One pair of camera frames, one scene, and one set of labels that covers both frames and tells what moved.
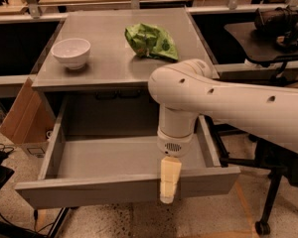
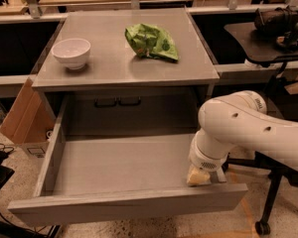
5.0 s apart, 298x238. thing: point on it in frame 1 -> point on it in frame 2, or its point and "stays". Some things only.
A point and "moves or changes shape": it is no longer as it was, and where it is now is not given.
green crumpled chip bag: x=151 y=41 stays
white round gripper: x=173 y=146 -> x=205 y=161
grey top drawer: x=103 y=169 moves or changes shape
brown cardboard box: x=30 y=117 stays
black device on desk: x=286 y=27 stays
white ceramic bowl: x=74 y=52 stays
